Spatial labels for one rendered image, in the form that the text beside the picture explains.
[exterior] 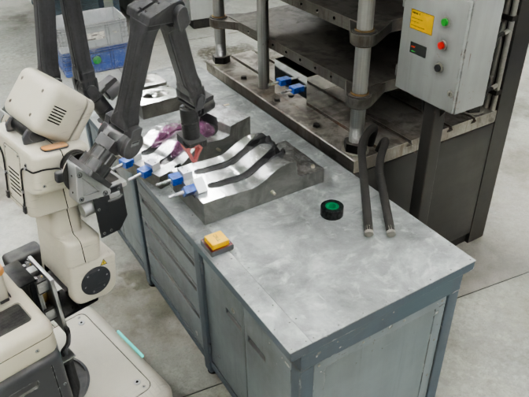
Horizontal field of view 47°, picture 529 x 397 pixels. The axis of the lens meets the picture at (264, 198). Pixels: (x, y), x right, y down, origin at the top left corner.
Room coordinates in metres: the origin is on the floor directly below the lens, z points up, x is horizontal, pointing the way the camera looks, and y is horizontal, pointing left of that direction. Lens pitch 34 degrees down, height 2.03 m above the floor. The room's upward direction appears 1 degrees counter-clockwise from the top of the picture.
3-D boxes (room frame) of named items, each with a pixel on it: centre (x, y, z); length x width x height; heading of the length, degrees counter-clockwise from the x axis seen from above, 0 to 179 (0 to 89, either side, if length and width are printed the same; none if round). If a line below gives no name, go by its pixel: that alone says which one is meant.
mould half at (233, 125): (2.15, 0.32, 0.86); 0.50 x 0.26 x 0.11; 138
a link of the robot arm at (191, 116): (1.73, 0.23, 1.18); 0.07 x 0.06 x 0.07; 145
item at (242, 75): (2.85, -0.39, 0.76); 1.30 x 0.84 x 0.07; 31
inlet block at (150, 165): (1.91, 0.45, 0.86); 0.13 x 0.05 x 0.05; 138
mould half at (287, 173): (1.89, 0.06, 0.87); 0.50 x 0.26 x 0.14; 121
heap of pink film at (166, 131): (2.14, 0.31, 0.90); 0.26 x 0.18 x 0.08; 138
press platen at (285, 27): (2.84, -0.40, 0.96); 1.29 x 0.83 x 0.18; 31
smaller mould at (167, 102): (2.57, 0.49, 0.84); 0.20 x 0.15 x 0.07; 121
